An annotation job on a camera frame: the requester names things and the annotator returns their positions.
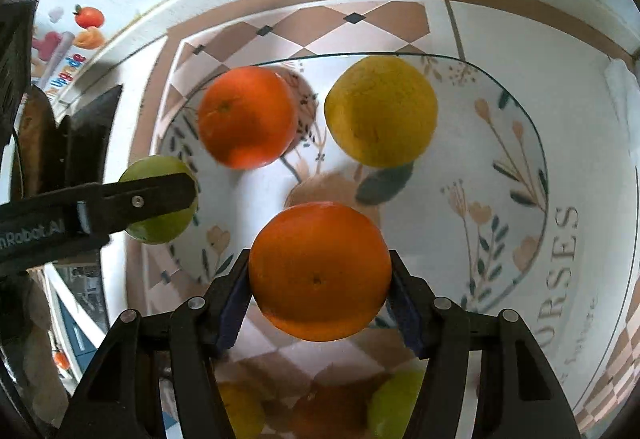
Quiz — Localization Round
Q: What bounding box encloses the checkered counter mat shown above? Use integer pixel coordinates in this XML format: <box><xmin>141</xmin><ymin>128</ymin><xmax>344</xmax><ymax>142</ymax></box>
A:
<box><xmin>125</xmin><ymin>2</ymin><xmax>640</xmax><ymax>439</ymax></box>

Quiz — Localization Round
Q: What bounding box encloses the orange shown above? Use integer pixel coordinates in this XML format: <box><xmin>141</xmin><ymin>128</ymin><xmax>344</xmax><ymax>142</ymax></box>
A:
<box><xmin>197</xmin><ymin>66</ymin><xmax>299</xmax><ymax>170</ymax></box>
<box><xmin>248</xmin><ymin>202</ymin><xmax>393</xmax><ymax>342</ymax></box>

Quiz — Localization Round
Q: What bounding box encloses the white cloth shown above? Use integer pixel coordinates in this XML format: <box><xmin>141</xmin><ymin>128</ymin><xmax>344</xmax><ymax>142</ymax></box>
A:
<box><xmin>604</xmin><ymin>58</ymin><xmax>640</xmax><ymax>132</ymax></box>

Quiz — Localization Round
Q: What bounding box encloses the colourful wall sticker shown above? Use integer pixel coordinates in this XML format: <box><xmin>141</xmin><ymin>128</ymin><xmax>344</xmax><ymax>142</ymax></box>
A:
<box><xmin>30</xmin><ymin>0</ymin><xmax>107</xmax><ymax>92</ymax></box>

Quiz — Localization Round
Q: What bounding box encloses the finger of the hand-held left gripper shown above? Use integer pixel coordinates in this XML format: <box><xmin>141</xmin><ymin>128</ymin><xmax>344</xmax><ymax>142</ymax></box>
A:
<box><xmin>75</xmin><ymin>172</ymin><xmax>197</xmax><ymax>236</ymax></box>

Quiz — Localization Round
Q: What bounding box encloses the black range hood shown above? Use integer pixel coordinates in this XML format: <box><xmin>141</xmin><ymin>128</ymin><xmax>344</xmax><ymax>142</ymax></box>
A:
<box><xmin>0</xmin><ymin>0</ymin><xmax>40</xmax><ymax>146</ymax></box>

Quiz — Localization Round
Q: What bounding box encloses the floral print glass plate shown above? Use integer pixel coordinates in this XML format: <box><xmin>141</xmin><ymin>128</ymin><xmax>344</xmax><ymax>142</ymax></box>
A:
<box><xmin>155</xmin><ymin>52</ymin><xmax>548</xmax><ymax>335</ymax></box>

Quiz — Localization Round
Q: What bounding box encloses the black frying pan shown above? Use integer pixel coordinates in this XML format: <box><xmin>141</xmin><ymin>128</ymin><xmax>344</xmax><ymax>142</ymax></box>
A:
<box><xmin>12</xmin><ymin>84</ymin><xmax>124</xmax><ymax>200</ymax></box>

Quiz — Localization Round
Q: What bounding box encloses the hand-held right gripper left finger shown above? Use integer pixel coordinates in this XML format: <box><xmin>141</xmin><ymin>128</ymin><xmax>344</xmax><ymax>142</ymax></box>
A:
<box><xmin>57</xmin><ymin>249</ymin><xmax>251</xmax><ymax>439</ymax></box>

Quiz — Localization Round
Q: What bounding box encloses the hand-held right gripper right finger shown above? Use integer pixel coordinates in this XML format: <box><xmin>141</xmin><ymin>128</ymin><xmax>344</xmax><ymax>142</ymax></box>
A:
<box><xmin>387</xmin><ymin>249</ymin><xmax>583</xmax><ymax>439</ymax></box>

